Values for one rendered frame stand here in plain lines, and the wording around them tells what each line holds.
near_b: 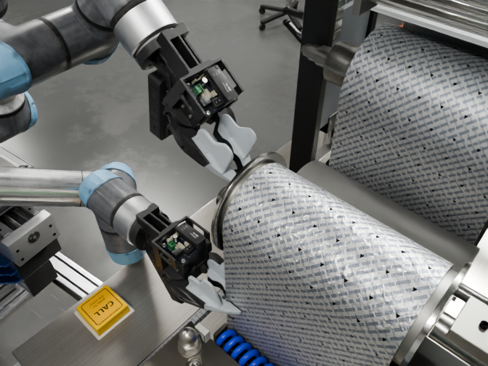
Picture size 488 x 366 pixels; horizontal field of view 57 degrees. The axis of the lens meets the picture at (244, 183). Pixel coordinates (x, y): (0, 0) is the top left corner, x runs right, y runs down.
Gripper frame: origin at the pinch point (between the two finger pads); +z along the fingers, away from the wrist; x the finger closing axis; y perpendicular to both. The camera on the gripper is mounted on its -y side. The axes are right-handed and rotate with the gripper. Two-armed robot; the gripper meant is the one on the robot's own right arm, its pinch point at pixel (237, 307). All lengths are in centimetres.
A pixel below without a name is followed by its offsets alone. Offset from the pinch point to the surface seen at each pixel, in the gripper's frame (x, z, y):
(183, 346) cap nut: -8.3, -3.1, -3.8
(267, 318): -0.2, 5.9, 4.4
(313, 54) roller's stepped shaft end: 29.9, -11.1, 24.7
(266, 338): -0.3, 5.9, -1.3
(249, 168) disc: 5.3, -2.5, 22.7
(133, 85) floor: 123, -213, -109
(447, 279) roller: 7.4, 21.9, 21.4
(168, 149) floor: 94, -143, -109
